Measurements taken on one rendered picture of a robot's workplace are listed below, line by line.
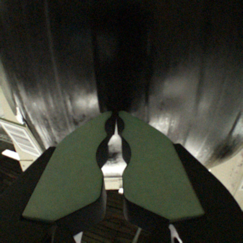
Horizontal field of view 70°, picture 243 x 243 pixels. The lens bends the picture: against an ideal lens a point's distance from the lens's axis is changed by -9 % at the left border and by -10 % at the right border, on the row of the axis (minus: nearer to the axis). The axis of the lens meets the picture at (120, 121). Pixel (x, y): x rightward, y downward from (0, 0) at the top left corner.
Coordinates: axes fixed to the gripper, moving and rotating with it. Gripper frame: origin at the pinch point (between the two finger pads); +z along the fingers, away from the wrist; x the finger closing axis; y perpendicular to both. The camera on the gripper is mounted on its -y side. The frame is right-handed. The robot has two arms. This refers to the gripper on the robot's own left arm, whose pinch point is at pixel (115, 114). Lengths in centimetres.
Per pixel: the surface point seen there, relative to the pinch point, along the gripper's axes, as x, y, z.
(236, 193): 29.4, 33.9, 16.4
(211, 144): 8.5, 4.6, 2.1
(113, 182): -4, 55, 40
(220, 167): 27.1, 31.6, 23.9
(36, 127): -6.7, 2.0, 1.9
